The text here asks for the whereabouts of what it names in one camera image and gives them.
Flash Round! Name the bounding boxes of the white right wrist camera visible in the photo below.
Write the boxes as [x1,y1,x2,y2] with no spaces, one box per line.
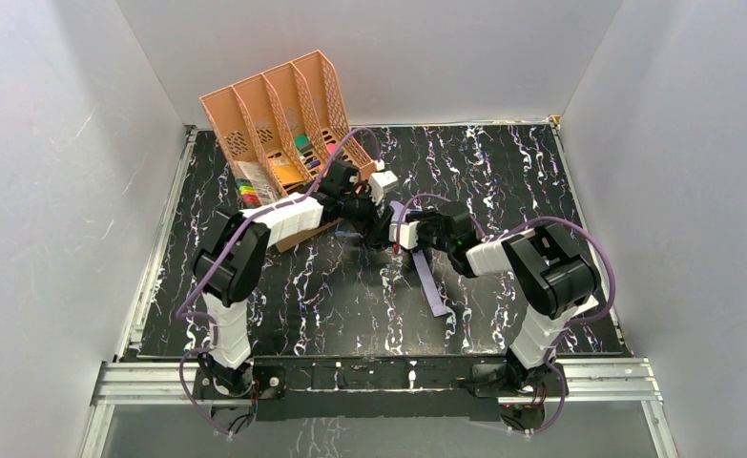
[388,219,419,250]

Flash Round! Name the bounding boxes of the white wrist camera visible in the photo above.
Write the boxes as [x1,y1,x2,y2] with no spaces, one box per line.
[388,219,419,250]
[367,159,399,204]

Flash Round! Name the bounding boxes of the yellow sticky note pad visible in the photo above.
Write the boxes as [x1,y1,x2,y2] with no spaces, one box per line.
[269,157,303,187]

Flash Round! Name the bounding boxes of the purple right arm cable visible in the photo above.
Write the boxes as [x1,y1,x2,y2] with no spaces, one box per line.
[390,193,617,436]

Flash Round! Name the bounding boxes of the orange plastic desk organizer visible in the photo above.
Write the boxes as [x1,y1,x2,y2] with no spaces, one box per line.
[198,50,381,254]

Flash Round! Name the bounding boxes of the lavender folding umbrella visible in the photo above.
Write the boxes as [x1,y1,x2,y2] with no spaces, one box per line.
[334,229,450,318]

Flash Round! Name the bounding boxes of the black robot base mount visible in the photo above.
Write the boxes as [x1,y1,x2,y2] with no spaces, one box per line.
[191,355,570,431]

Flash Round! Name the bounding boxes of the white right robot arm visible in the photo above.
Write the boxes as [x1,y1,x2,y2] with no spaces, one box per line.
[405,205,601,386]

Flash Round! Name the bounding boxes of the colourful marker pen pack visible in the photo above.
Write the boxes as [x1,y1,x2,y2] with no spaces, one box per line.
[236,178,271,208]

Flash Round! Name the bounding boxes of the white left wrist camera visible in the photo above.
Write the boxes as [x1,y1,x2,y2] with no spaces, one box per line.
[367,159,399,204]

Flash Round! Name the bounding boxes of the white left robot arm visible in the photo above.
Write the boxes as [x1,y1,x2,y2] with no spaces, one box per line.
[193,160,398,385]

